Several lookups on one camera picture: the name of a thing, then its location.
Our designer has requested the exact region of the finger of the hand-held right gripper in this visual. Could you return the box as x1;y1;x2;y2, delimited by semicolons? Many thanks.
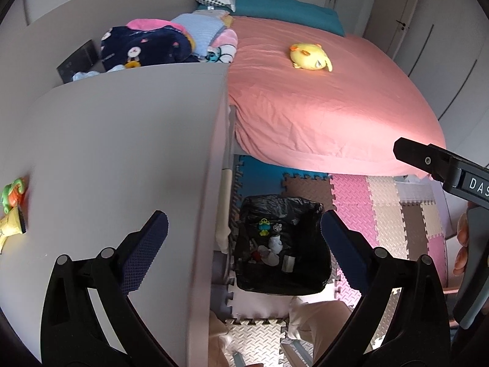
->
393;137;459;182

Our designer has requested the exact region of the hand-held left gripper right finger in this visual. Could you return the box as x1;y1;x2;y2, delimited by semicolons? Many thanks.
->
315;210;453;367

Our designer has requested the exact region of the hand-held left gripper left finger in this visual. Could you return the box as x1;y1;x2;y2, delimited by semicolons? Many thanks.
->
40;210;209;367

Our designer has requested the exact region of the trash bin with black bag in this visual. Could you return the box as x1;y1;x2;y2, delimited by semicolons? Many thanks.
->
231;195;332;296

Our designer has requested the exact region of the person's right hand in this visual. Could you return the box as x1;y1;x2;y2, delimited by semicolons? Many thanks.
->
453;212;470;276

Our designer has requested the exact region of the coloured foam puzzle mat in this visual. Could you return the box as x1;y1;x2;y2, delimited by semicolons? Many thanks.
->
212;155;451;367

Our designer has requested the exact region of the person's right leg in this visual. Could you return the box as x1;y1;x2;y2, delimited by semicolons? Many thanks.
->
286;296;356;367

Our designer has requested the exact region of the person's leg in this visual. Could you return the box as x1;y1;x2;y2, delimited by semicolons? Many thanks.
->
286;296;356;367
208;310;232;367

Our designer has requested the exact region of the beige table leg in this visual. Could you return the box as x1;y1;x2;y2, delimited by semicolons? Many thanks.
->
216;168;234;253

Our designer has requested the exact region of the bed with pink cover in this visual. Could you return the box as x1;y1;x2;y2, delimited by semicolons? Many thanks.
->
227;15;447;178

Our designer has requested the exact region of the white wardrobe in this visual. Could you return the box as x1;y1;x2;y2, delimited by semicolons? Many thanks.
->
363;0;489;169

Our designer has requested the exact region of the person's left leg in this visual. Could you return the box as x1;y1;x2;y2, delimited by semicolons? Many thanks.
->
208;310;232;367

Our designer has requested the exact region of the yellow snack packet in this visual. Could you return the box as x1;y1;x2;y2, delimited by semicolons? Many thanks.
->
0;206;27;255

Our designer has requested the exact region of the green and orange toy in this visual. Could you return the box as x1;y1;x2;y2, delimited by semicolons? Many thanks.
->
1;178;28;215

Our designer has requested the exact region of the yellow plush toy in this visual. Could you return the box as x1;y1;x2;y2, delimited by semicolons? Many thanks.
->
289;43;334;72

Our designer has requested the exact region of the light blue cloth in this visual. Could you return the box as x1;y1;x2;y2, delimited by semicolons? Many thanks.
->
72;65;125;82

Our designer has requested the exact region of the teal pillow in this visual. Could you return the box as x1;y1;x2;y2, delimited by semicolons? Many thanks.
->
231;0;345;37

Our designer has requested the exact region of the navy printed blanket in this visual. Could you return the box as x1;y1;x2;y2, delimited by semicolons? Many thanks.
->
100;25;201;71

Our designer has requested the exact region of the white pink cartoon blanket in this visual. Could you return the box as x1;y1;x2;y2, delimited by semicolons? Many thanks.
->
206;30;238;64

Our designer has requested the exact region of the light blue striped blanket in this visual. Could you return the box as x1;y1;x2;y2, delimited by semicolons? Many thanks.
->
171;9;233;56

